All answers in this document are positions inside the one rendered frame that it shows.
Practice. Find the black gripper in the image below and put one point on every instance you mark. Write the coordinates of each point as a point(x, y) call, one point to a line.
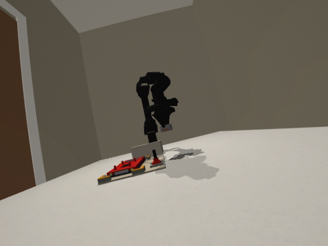
point(162, 115)

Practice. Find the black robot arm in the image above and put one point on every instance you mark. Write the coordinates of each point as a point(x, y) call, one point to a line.
point(160, 83)

